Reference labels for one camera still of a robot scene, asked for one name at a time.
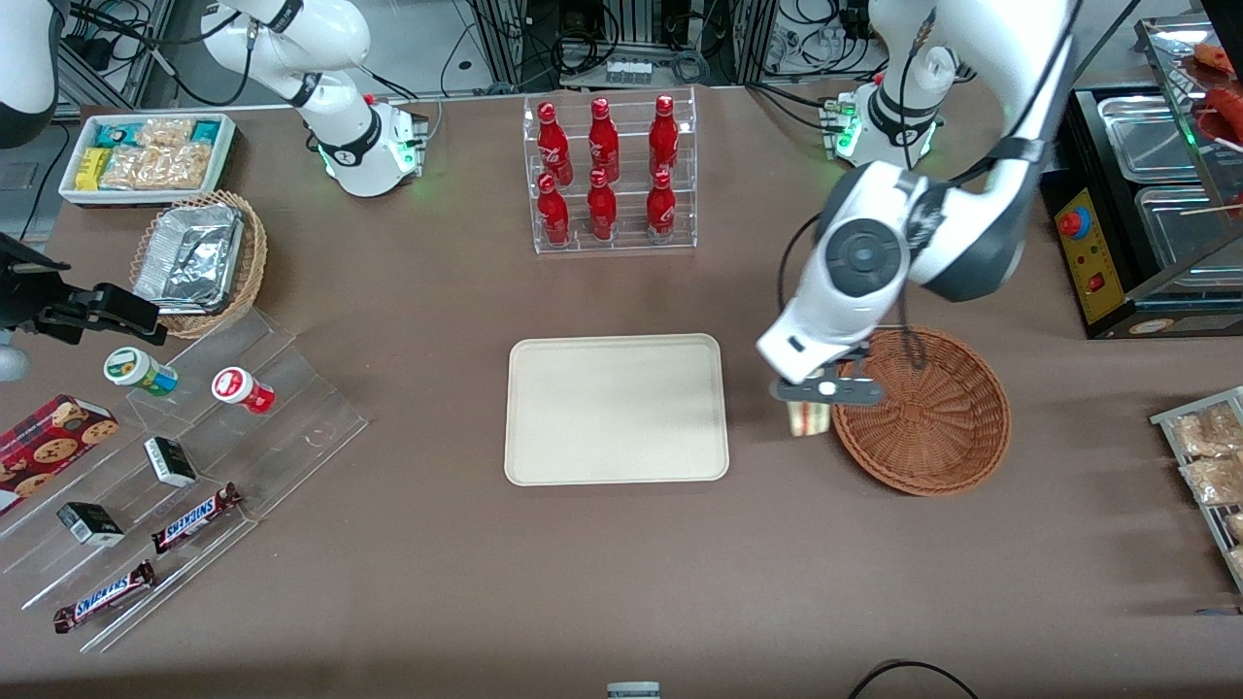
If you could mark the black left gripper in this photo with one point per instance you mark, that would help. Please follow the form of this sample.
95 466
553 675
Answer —
855 351

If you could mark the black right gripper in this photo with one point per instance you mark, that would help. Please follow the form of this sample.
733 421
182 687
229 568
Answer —
29 296

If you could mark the sandwich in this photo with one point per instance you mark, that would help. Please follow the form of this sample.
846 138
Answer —
808 419

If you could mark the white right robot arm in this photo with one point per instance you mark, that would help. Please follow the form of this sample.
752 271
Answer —
340 126

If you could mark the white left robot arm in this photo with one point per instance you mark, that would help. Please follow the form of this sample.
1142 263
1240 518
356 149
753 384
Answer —
845 301

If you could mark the brown wicker basket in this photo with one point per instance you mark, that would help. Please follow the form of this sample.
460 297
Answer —
932 427

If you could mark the light wicker basket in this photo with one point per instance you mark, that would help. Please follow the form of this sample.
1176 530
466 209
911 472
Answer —
251 262

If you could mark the cream plastic tray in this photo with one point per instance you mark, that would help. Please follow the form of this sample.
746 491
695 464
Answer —
617 408

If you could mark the tray of packaged snacks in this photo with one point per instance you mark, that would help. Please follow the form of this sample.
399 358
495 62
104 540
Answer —
1165 419

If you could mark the green lid snack cup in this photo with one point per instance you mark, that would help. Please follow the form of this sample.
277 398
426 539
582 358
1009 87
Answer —
131 369

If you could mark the red chocolate chip cookie box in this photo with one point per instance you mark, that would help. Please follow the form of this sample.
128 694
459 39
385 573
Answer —
49 447

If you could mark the yellow snack packet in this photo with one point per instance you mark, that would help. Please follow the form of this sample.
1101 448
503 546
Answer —
92 168

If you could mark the red lid snack cup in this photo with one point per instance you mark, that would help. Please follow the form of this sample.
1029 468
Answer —
238 388

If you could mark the small dark green box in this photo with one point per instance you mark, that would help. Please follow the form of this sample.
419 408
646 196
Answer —
171 462
89 524

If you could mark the clear snack bag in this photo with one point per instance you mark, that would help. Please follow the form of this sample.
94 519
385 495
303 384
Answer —
1204 432
165 132
1214 481
155 167

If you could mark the teal snack packet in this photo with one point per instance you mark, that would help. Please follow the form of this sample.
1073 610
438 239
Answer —
206 131
113 134

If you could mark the white snack bin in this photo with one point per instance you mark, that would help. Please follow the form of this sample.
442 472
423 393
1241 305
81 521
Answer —
225 160

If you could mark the clear acrylic stepped display stand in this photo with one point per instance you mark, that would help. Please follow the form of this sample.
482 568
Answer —
291 427

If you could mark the Snickers chocolate bar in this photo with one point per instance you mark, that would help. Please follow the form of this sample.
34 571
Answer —
197 517
105 596

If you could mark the clear acrylic bottle rack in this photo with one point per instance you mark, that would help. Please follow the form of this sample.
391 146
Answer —
680 209

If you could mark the red cola bottle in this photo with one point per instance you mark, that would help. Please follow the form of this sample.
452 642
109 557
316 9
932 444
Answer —
602 209
604 141
663 136
554 214
660 206
554 146

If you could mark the black food warmer cabinet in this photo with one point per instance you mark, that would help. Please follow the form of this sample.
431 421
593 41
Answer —
1107 291

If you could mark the red emergency stop button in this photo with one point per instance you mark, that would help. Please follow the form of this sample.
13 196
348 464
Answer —
1073 223

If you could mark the small grey white object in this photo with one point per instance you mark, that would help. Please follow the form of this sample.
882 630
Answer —
633 691

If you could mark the white power strip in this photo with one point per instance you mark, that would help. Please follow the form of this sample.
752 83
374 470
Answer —
629 71

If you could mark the steel food pan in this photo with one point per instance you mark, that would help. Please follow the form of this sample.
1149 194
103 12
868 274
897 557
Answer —
1146 136
1180 228

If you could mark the red sausage on skewer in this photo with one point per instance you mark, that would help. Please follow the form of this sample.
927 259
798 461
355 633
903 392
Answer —
1226 105
1219 56

